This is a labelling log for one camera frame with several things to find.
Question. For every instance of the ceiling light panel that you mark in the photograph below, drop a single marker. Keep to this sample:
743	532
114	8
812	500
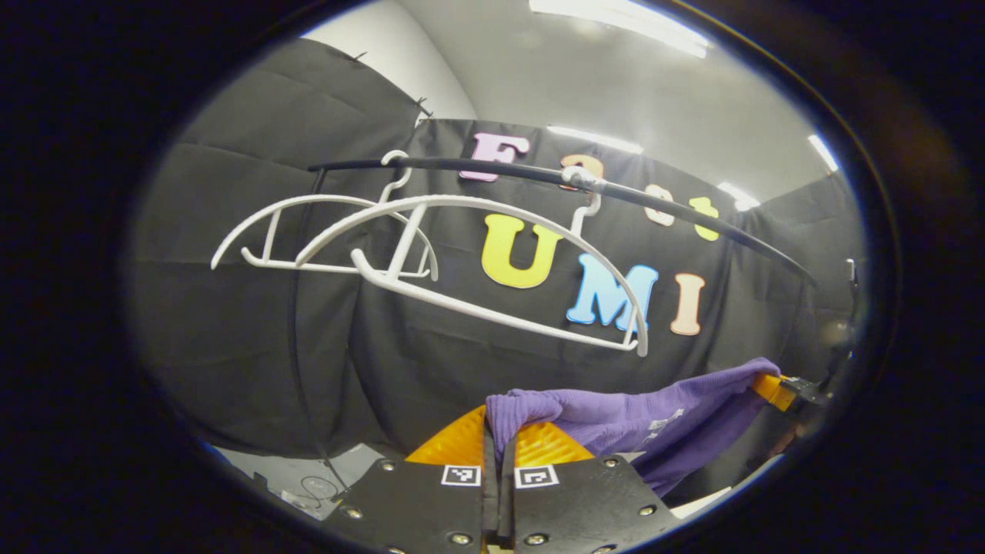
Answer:
823	152
596	140
623	23
739	196

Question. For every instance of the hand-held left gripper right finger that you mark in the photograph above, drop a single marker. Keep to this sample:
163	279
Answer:
577	508

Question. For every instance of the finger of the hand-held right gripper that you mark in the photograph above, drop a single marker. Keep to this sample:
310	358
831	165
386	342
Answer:
773	391

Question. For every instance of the black backdrop cloth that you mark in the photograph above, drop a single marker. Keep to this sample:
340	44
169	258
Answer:
231	346

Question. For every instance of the white plastic hanger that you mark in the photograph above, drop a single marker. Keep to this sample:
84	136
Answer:
462	201
308	199

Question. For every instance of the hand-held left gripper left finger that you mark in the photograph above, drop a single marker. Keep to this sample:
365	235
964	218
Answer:
415	508

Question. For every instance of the purple knit jacket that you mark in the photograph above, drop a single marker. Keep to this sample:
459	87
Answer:
654	419

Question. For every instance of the black clothes rack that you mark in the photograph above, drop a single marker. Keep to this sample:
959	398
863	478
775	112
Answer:
462	164

